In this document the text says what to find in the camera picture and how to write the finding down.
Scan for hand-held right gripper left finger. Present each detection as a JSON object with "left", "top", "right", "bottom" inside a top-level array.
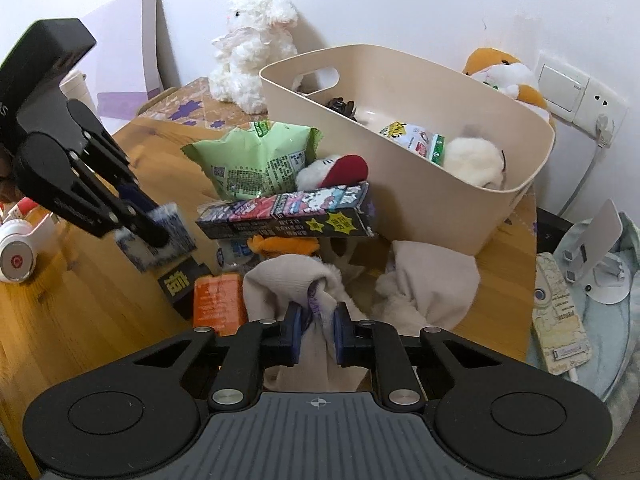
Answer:
[{"left": 132, "top": 303, "right": 304, "bottom": 414}]

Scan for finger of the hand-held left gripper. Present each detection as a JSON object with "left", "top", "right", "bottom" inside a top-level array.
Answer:
[
  {"left": 70, "top": 152, "right": 169, "bottom": 250},
  {"left": 67, "top": 100, "right": 151, "bottom": 211}
]

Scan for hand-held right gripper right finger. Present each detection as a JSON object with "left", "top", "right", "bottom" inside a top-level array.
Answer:
[{"left": 333, "top": 302, "right": 504, "bottom": 414}]

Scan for blue and white packet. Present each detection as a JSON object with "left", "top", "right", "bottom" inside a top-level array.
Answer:
[{"left": 116, "top": 203, "right": 198, "bottom": 273}]

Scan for white cloth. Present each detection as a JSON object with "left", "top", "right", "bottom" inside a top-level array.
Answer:
[
  {"left": 242, "top": 254, "right": 368, "bottom": 392},
  {"left": 375, "top": 240, "right": 482, "bottom": 337}
]

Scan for beige plastic basket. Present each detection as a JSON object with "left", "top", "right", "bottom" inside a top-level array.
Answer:
[{"left": 258, "top": 44, "right": 557, "bottom": 257}]

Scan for white cup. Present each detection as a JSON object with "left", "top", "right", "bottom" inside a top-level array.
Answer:
[{"left": 60, "top": 70, "right": 99, "bottom": 117}]

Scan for orange packet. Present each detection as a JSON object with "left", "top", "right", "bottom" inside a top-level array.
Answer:
[{"left": 192, "top": 273, "right": 250, "bottom": 337}]

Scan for small orange plush toy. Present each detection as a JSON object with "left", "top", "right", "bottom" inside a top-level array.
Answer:
[{"left": 247, "top": 235, "right": 321, "bottom": 261}]

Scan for purple and white board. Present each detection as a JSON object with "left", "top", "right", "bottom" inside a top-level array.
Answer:
[{"left": 79, "top": 0, "right": 181, "bottom": 122}]

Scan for brown box with purple stars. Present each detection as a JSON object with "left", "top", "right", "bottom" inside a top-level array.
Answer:
[{"left": 161, "top": 77, "right": 253, "bottom": 132}]

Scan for long printed cardboard box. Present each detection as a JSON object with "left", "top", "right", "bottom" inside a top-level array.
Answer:
[{"left": 195, "top": 182, "right": 377, "bottom": 241}]

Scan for green snack bag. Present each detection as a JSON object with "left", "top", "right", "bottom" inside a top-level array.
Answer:
[{"left": 180, "top": 121, "right": 324, "bottom": 202}]

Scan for white headphones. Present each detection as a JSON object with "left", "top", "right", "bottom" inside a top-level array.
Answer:
[{"left": 0, "top": 199, "right": 57, "bottom": 284}]

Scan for white and red plush toy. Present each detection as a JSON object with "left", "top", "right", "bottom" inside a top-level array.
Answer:
[{"left": 295, "top": 154, "right": 370, "bottom": 192}]

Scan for white lamb plush toy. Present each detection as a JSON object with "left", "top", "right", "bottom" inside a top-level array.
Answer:
[{"left": 207, "top": 0, "right": 301, "bottom": 114}]

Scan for green and yellow snack packet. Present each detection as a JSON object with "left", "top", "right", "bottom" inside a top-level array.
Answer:
[{"left": 377, "top": 120, "right": 447, "bottom": 167}]

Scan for patterned phone case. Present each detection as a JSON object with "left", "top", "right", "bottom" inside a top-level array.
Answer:
[{"left": 532, "top": 252, "right": 594, "bottom": 376}]

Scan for white furry ball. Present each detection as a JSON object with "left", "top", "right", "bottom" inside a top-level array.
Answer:
[{"left": 442, "top": 135, "right": 507, "bottom": 189}]

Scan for black hair clip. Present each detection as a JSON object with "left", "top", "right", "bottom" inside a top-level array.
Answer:
[{"left": 325, "top": 96, "right": 359, "bottom": 122}]

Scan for white phone stand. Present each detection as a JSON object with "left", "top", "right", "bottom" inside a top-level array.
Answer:
[{"left": 560, "top": 198, "right": 634, "bottom": 306}]

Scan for light blue cloth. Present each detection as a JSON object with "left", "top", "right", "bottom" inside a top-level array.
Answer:
[{"left": 525, "top": 210, "right": 640, "bottom": 403}]

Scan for orange hamster plush toy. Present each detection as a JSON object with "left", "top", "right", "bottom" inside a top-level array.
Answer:
[{"left": 462, "top": 48, "right": 557, "bottom": 128}]

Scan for white wall switch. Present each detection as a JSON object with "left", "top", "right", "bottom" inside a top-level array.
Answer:
[{"left": 532, "top": 51, "right": 592, "bottom": 123}]

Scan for white power plug cable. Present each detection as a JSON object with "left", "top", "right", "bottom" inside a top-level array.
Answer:
[{"left": 556, "top": 114, "right": 617, "bottom": 217}]

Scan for white wall socket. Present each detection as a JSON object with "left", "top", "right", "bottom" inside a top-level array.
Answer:
[{"left": 575, "top": 77, "right": 629, "bottom": 137}]

